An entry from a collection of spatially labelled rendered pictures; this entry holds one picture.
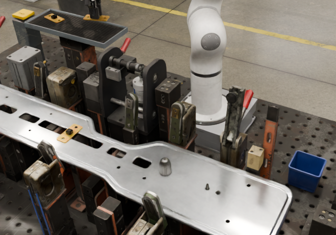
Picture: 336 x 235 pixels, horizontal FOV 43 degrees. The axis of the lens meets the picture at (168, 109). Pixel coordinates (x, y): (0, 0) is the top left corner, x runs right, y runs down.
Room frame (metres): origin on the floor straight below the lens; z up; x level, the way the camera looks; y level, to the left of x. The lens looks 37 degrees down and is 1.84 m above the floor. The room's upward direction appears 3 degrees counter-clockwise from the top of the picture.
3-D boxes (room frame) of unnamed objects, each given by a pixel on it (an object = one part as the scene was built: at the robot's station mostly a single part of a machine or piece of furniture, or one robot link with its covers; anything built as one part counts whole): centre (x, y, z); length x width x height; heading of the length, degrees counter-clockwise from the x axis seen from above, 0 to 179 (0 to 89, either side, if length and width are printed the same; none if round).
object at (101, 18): (1.35, 0.23, 1.22); 0.08 x 0.04 x 0.01; 75
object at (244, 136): (0.90, -0.18, 0.88); 0.07 x 0.06 x 0.35; 148
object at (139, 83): (1.13, 0.11, 0.94); 0.18 x 0.13 x 0.49; 58
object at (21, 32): (1.56, 0.54, 0.92); 0.08 x 0.08 x 0.44; 58
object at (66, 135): (1.01, 0.30, 1.01); 0.08 x 0.04 x 0.01; 148
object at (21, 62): (1.33, 0.49, 0.90); 0.13 x 0.10 x 0.41; 148
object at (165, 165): (0.83, 0.02, 1.02); 0.03 x 0.03 x 0.07
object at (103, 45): (1.42, 0.32, 1.16); 0.37 x 0.14 x 0.02; 58
